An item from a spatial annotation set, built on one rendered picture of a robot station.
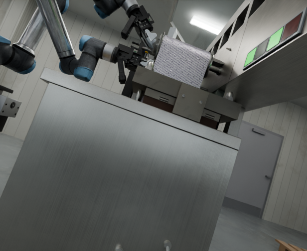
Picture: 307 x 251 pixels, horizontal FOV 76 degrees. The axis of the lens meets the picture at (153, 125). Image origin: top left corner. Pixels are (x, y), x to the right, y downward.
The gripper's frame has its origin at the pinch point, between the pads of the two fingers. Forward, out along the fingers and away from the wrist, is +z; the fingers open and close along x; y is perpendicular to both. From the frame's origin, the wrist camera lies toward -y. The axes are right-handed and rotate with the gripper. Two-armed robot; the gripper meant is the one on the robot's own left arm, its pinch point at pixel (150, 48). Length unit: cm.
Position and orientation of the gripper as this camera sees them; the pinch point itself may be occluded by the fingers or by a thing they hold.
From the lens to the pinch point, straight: 103.2
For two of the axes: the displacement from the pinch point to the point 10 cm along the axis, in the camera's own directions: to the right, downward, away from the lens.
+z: 5.1, 8.6, -0.2
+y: 8.6, -5.0, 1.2
